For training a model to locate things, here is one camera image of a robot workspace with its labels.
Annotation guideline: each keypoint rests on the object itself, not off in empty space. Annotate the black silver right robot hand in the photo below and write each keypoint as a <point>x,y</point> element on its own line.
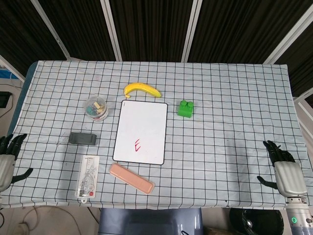
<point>289,176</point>

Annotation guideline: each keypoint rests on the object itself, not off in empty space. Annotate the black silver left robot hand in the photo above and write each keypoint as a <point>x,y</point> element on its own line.
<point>6,164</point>

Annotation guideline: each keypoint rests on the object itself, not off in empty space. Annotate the dark grey eraser block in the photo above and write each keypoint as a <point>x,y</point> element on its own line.
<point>82,138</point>

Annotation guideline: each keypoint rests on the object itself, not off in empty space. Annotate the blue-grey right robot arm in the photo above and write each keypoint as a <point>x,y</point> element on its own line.
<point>299,215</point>

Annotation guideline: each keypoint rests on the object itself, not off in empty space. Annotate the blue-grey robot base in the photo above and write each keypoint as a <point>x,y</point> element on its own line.
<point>149,221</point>

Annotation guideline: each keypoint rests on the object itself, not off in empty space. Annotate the small white whiteboard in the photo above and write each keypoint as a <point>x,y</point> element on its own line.
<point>144,122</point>

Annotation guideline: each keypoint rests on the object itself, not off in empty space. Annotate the black round wheel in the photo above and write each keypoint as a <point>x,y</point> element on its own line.
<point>256,221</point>

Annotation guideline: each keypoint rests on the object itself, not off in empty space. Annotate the checkered white tablecloth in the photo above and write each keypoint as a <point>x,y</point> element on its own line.
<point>220,147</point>

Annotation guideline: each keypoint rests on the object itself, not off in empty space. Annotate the packaged clear ruler set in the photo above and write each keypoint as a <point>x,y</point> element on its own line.
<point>86,176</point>

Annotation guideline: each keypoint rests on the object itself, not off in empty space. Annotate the clear jar of clips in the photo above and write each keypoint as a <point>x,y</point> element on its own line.
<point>96,109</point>

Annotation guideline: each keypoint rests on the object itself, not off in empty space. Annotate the green toy building block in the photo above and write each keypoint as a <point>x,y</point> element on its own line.
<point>185,110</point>

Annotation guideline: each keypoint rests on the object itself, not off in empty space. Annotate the pink pencil case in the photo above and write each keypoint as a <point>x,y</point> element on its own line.
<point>132,178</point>

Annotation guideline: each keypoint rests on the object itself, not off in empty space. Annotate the yellow banana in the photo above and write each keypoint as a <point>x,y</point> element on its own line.
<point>141,87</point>

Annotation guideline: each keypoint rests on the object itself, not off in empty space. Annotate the white partition frame post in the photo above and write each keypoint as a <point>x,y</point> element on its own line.
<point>52,27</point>
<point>288,39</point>
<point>192,27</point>
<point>111,27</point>

